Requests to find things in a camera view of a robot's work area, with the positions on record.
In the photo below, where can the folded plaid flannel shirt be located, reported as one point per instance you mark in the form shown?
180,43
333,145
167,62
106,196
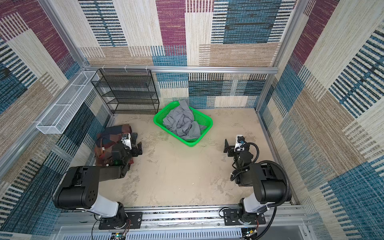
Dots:
106,140

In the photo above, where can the green plastic basket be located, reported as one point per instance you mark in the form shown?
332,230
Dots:
201,118

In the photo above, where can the white wire mesh tray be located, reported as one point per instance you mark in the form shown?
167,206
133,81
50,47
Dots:
59,116

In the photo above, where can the aluminium front rail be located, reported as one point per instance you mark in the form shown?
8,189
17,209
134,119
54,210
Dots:
154,218

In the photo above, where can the black wire shelf rack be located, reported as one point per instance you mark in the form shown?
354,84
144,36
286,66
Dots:
127,91

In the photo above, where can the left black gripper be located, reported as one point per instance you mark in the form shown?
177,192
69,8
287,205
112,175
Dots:
132,150

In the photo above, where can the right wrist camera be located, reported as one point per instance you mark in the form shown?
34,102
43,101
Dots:
240,142

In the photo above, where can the aluminium rail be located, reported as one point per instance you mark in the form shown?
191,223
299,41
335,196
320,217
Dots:
198,69
154,218

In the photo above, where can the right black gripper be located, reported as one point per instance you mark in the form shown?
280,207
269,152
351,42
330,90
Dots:
232,148

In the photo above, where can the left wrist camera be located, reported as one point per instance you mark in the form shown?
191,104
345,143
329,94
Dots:
126,140

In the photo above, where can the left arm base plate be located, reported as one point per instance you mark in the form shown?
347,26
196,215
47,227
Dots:
132,220

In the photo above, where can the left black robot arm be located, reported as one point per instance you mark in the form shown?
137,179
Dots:
79,187

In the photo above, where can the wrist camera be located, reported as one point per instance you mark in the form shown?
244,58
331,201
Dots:
126,140
240,142

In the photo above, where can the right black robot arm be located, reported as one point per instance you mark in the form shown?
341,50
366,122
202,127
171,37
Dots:
270,183

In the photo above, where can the grey long sleeve shirt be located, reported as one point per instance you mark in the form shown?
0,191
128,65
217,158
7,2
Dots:
181,122

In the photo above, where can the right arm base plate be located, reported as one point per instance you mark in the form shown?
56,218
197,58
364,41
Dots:
232,217

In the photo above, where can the aluminium back rail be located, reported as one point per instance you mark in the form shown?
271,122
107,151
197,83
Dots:
198,69

